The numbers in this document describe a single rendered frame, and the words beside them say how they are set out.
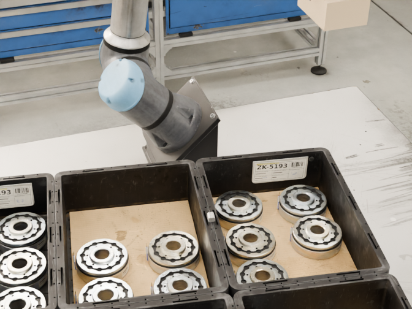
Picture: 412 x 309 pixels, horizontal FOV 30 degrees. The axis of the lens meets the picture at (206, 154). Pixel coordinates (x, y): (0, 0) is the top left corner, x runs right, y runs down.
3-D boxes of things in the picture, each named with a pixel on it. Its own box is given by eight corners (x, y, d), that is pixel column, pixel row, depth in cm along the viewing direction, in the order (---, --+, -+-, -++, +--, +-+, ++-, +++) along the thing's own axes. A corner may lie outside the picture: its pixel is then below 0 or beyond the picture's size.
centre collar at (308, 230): (303, 224, 160) (303, 221, 160) (327, 223, 160) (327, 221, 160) (307, 240, 156) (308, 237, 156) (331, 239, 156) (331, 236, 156)
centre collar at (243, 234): (236, 232, 158) (236, 230, 157) (260, 230, 158) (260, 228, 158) (240, 248, 154) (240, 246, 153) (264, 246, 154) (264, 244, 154)
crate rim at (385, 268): (194, 167, 168) (194, 158, 167) (325, 154, 172) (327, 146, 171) (230, 300, 136) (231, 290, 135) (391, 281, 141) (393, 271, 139)
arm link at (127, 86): (138, 137, 185) (97, 108, 177) (130, 105, 195) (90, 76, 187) (174, 105, 182) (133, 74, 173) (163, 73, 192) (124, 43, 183)
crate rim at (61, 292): (54, 180, 164) (53, 171, 162) (194, 167, 168) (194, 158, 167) (59, 321, 132) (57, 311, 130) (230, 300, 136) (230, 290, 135)
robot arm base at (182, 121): (151, 132, 201) (124, 113, 195) (190, 90, 198) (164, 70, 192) (167, 164, 189) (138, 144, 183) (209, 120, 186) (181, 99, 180)
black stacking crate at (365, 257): (195, 202, 174) (195, 161, 167) (321, 189, 178) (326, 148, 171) (229, 336, 142) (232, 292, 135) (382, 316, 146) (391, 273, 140)
